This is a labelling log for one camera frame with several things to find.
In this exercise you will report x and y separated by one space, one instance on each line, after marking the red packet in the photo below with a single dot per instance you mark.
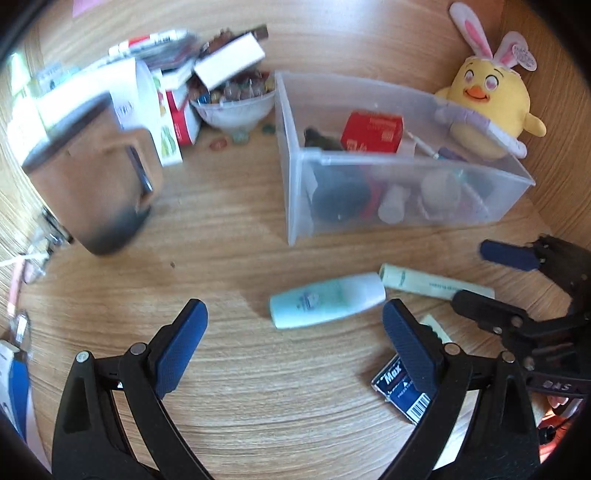
371 131

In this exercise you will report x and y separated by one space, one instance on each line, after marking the person's right hand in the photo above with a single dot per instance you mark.
561 404

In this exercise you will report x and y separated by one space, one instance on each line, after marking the green glass marble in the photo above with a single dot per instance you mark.
241 136

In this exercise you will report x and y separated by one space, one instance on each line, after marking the blue and white box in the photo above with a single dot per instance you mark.
11 392

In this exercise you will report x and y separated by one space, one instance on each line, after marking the pink sticky note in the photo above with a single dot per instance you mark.
87 7

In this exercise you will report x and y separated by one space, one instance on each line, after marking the round beige puff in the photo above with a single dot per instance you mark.
438 191

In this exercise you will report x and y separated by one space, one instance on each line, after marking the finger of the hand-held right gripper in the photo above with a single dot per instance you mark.
508 254
485 311

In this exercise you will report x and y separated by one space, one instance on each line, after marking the brown mug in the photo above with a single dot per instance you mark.
87 175

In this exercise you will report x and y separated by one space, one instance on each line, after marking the clear plastic storage box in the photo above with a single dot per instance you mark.
392 230

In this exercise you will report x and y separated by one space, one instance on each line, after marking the small white bottle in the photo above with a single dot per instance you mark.
393 205

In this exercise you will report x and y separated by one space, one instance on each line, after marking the white cardboard box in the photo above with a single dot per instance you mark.
228 60

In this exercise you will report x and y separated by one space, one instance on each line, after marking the light blue bottle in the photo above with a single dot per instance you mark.
328 300

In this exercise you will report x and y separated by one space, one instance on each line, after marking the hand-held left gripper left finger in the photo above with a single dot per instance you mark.
184 341

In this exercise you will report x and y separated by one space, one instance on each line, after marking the white bowl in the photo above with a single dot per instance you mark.
231 115

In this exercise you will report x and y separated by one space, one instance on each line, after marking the orange glass marble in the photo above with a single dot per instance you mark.
217 144

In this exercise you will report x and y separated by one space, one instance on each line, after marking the pile of glass marbles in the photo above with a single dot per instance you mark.
235 90

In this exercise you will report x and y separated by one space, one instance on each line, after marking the yellow chick plush toy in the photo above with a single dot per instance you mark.
489 106

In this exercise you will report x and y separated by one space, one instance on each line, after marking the pale green tube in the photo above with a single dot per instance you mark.
429 281

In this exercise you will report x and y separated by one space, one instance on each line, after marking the blue staples box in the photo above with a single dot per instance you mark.
397 392

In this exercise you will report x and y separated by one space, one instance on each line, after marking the black pouch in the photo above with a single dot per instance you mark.
341 194

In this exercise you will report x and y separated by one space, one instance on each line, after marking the white pen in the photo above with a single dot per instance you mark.
422 145

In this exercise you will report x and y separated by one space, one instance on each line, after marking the red and white marker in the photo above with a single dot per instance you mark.
147 41

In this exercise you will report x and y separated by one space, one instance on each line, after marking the upright white books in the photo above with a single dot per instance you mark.
173 120

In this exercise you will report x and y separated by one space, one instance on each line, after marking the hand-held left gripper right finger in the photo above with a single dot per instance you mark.
408 346

